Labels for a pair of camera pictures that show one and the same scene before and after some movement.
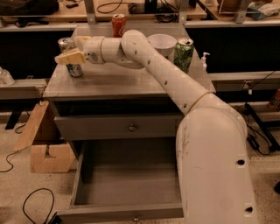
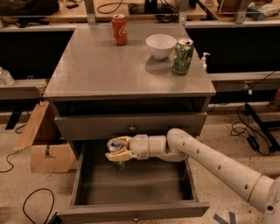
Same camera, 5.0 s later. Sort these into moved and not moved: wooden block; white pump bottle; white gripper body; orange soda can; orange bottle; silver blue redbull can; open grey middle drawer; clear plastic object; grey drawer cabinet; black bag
Moved: white gripper body; silver blue redbull can
Not moved: wooden block; orange bottle; open grey middle drawer; orange soda can; grey drawer cabinet; clear plastic object; white pump bottle; black bag
